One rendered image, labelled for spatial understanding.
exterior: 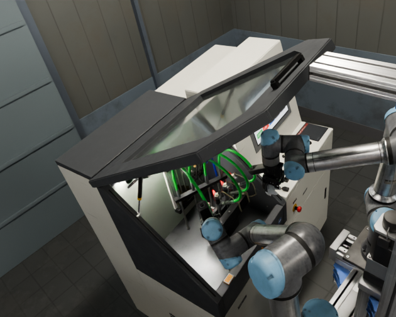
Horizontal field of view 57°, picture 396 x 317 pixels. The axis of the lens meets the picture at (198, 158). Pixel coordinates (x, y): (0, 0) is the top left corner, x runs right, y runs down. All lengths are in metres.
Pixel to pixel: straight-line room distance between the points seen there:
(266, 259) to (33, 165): 2.62
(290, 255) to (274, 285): 0.09
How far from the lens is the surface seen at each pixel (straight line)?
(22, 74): 3.09
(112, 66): 3.49
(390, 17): 3.56
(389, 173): 1.61
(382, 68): 1.01
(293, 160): 1.40
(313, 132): 2.52
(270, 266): 0.97
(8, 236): 3.56
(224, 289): 1.80
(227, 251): 1.36
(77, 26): 3.27
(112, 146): 1.82
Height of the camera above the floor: 2.49
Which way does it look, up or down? 39 degrees down
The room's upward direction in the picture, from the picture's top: 13 degrees counter-clockwise
